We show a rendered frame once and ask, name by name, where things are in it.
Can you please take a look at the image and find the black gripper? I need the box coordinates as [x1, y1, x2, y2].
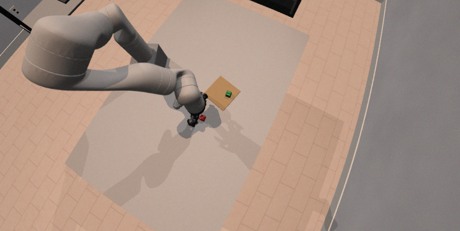
[187, 92, 208, 127]

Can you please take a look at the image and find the tan flat mat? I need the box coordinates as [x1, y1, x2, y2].
[205, 76, 240, 111]

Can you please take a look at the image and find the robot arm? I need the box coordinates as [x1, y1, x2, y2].
[22, 3, 205, 114]

